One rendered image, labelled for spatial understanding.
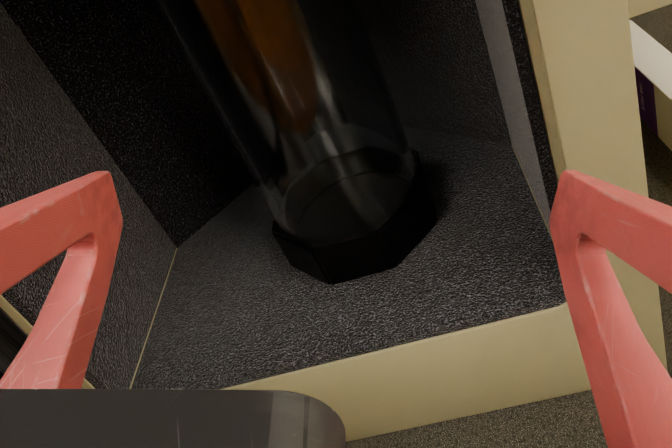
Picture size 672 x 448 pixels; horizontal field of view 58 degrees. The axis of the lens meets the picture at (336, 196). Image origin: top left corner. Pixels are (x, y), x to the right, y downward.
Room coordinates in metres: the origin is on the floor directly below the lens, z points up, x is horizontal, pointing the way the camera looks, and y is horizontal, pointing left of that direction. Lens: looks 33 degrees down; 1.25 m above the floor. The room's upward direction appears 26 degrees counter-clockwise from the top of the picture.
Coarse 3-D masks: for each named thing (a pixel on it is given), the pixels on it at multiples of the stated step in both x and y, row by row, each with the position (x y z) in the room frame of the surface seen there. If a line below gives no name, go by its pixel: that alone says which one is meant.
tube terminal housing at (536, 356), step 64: (576, 0) 0.18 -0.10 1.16; (576, 64) 0.18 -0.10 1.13; (576, 128) 0.18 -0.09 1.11; (640, 128) 0.18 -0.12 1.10; (640, 192) 0.18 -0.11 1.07; (512, 320) 0.20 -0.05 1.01; (640, 320) 0.18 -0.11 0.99; (256, 384) 0.23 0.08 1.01; (320, 384) 0.22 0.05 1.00; (384, 384) 0.21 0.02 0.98; (448, 384) 0.21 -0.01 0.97; (512, 384) 0.20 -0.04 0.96; (576, 384) 0.19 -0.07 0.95
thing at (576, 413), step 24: (648, 24) 0.50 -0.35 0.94; (648, 144) 0.35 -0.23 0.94; (648, 168) 0.32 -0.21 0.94; (648, 192) 0.30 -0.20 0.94; (504, 408) 0.20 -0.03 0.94; (528, 408) 0.19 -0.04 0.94; (552, 408) 0.19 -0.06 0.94; (576, 408) 0.18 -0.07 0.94; (408, 432) 0.21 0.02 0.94; (432, 432) 0.21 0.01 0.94; (456, 432) 0.20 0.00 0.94; (480, 432) 0.19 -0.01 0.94; (504, 432) 0.19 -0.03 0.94; (528, 432) 0.18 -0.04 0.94; (552, 432) 0.18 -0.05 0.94; (576, 432) 0.17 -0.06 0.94; (600, 432) 0.17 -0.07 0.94
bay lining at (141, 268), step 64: (0, 0) 0.38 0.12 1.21; (64, 0) 0.40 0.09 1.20; (128, 0) 0.42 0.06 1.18; (384, 0) 0.38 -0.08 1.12; (448, 0) 0.33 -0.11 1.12; (512, 0) 0.21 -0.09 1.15; (0, 64) 0.35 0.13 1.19; (64, 64) 0.39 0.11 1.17; (128, 64) 0.40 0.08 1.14; (384, 64) 0.40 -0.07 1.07; (448, 64) 0.35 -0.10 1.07; (512, 64) 0.22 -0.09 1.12; (0, 128) 0.32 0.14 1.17; (64, 128) 0.36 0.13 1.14; (128, 128) 0.39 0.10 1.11; (192, 128) 0.41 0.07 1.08; (448, 128) 0.36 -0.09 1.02; (512, 128) 0.29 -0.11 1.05; (0, 192) 0.29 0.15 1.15; (128, 192) 0.37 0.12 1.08; (192, 192) 0.40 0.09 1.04; (64, 256) 0.29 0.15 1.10; (128, 256) 0.33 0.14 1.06; (128, 320) 0.30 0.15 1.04; (128, 384) 0.27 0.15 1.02
